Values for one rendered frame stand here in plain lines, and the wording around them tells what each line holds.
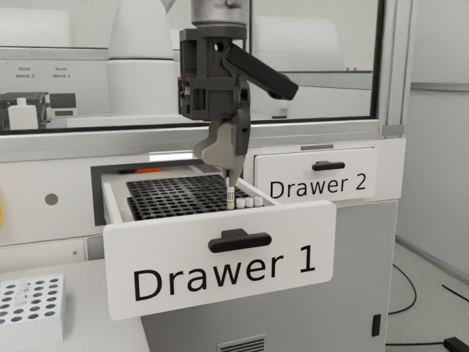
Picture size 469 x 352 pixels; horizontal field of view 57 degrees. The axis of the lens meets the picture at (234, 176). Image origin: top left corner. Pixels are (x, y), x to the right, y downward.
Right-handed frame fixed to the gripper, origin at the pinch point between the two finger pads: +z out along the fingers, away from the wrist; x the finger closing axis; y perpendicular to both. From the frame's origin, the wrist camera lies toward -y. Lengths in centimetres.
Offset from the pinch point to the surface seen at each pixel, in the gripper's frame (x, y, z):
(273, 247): 10.9, -1.2, 6.8
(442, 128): -129, -171, 15
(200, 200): -5.8, 3.5, 4.9
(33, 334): 3.8, 27.7, 17.1
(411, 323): -79, -114, 94
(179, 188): -13.5, 5.0, 4.9
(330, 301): -23, -33, 38
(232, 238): 14.1, 5.4, 3.6
